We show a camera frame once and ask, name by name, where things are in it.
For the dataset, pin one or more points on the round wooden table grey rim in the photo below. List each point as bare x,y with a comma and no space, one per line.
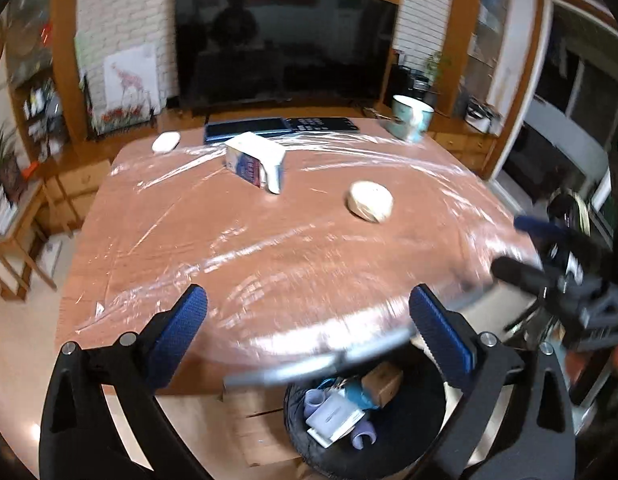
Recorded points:
289,240

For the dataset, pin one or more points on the clear plastic table cover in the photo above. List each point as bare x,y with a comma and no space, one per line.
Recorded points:
214,260

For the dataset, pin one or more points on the white computer mouse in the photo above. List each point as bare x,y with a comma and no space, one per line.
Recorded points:
166,142

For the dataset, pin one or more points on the blue crumpled cloth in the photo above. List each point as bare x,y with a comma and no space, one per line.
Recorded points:
358,394

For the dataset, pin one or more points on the small leafy plant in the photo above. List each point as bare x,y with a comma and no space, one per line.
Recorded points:
436,72

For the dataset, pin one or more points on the wooden bookshelf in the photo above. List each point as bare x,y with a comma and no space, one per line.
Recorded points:
39,115

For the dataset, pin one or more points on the wooden side table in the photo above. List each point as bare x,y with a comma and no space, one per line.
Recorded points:
19,240

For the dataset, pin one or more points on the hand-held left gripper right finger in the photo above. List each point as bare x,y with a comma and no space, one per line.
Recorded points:
444,340

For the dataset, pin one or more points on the purple tube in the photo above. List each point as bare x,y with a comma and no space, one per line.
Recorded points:
363,435
314,402

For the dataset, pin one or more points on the black lined trash bin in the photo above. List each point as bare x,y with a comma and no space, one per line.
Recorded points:
299,440

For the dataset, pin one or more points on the potted green plant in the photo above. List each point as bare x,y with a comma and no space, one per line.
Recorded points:
6,165

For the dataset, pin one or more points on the white round paper wad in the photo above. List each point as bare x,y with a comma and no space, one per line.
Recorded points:
370,202

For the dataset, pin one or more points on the black countertop appliance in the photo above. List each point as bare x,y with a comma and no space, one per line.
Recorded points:
414,85

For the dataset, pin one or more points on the white blue milk carton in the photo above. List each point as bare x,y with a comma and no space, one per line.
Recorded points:
254,162

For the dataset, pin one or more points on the red flower picture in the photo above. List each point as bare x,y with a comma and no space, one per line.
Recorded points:
121,120

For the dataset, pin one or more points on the black flat television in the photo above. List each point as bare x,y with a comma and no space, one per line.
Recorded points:
289,50

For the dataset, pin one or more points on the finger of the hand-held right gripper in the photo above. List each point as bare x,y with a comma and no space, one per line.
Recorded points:
519,272
539,227

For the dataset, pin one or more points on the white floor bag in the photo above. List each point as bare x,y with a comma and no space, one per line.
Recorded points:
49,259

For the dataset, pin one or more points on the white teal mug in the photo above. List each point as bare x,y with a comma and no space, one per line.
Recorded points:
411,117

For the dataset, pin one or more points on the giraffe wall poster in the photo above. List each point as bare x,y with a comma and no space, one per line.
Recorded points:
131,77

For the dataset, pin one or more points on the black keyboard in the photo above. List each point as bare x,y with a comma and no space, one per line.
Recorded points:
244,130
324,124

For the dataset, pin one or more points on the trash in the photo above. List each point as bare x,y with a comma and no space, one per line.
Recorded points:
334,417

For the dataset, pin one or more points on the brown cardboard box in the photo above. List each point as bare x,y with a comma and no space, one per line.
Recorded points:
383,384

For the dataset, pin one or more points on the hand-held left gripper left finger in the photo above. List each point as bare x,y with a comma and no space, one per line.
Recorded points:
184,325

